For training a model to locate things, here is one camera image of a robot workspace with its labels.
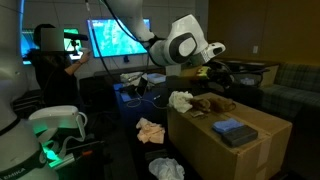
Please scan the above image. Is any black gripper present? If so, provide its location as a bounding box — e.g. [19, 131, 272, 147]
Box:
[208, 62, 236, 90]

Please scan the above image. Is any brown plush toy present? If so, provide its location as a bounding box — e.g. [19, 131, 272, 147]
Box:
[189, 96, 237, 114]

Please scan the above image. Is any white bluish cloth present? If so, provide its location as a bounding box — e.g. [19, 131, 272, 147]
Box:
[167, 90, 194, 114]

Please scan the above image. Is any blue knitted cloth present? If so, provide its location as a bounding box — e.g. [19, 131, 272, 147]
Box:
[212, 118, 245, 135]

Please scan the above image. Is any dark grey felt duster block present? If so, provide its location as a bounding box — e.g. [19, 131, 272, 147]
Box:
[221, 124, 259, 148]

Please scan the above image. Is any white cloth pink patch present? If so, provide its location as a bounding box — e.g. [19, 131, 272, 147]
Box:
[148, 157, 186, 180]

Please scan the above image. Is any large cardboard box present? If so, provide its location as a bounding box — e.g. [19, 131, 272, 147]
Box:
[167, 92, 293, 180]

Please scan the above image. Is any tan side cabinet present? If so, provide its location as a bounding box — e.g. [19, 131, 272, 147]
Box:
[216, 58, 280, 88]

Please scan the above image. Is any white printed paper sheet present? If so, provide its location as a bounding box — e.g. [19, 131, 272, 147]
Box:
[190, 110, 205, 118]

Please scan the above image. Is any white shallow tray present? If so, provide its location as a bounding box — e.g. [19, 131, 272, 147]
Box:
[146, 72, 167, 85]

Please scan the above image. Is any green plaid sofa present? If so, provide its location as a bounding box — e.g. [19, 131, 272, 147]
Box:
[259, 62, 320, 125]

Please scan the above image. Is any white plastic container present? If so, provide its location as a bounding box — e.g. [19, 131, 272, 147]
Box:
[119, 71, 148, 87]

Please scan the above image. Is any dark open laptop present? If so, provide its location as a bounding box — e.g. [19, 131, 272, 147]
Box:
[118, 76, 149, 103]

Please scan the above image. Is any brown low sideboard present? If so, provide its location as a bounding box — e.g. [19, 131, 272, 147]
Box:
[93, 64, 167, 87]

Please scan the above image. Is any orange tipped tool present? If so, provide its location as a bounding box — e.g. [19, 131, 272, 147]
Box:
[51, 149, 95, 169]

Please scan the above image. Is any person in dark clothes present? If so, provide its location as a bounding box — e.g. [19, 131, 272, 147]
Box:
[28, 23, 92, 108]

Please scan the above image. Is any smaller green lit monitor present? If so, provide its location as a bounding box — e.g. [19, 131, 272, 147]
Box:
[20, 28, 84, 65]

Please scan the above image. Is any large wall TV screen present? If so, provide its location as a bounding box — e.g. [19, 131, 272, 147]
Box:
[87, 18, 152, 59]

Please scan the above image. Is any black camera on tripod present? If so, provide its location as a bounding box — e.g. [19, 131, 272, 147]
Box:
[64, 31, 90, 57]

